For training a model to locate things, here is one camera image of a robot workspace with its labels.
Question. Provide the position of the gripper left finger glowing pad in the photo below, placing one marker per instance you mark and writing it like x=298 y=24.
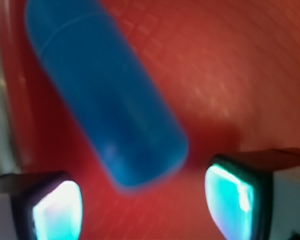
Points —
x=40 y=206

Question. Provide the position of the blue plastic bottle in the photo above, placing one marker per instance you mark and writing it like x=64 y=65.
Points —
x=97 y=74

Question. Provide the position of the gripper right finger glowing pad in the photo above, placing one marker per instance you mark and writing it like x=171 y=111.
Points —
x=255 y=195

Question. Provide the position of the red plastic tray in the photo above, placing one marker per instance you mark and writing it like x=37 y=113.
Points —
x=230 y=71

